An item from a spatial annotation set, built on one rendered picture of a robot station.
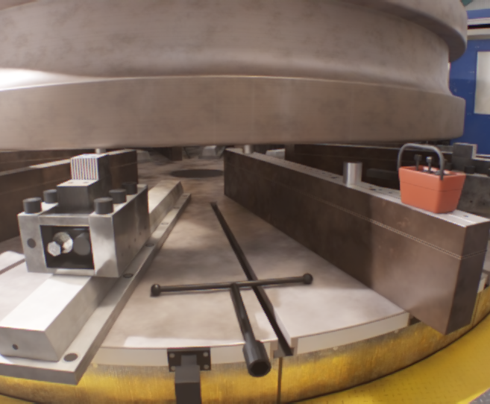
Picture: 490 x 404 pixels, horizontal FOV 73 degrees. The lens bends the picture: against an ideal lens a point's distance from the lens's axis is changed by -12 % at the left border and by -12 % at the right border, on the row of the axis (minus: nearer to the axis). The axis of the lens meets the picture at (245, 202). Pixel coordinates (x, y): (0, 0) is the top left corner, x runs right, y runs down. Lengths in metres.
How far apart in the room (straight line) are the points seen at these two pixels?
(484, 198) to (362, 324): 1.28
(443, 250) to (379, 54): 1.13
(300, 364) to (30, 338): 0.84
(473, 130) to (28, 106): 6.10
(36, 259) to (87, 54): 0.87
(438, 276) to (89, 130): 1.37
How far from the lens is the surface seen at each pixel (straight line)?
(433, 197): 1.26
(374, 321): 1.34
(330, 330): 1.26
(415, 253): 1.33
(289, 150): 4.44
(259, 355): 1.05
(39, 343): 1.10
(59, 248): 1.33
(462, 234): 1.19
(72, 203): 1.35
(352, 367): 1.45
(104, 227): 1.23
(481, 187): 2.33
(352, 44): 1.89
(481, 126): 6.56
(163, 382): 1.29
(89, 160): 1.42
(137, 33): 1.65
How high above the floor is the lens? 0.99
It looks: 14 degrees down
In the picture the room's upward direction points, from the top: straight up
